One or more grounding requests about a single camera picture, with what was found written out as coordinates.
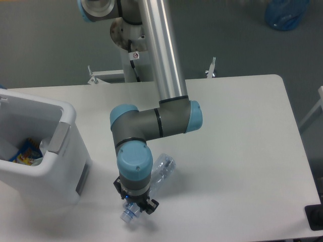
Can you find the blue plastic bag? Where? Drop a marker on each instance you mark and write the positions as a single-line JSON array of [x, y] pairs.
[[285, 15]]

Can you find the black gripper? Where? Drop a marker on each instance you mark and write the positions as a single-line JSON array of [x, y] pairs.
[[140, 197]]

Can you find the white frame at right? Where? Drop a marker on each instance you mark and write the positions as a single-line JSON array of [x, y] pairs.
[[312, 115]]

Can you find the white paper trash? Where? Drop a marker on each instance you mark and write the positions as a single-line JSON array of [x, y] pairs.
[[44, 144]]

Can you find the clear plastic bottle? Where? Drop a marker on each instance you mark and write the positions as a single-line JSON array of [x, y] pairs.
[[161, 170]]

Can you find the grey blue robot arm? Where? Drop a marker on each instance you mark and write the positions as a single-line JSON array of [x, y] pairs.
[[132, 128]]

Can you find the white trash can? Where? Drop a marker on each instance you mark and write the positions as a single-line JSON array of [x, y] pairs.
[[60, 177]]

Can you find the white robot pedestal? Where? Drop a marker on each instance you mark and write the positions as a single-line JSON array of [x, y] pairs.
[[131, 42]]

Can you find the black device at edge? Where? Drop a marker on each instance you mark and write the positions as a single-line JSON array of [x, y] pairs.
[[314, 216]]

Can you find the white pedestal foot bracket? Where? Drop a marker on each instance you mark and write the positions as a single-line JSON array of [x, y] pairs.
[[100, 77]]

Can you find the blue yellow snack wrapper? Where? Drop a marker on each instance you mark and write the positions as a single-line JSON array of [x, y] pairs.
[[27, 153]]

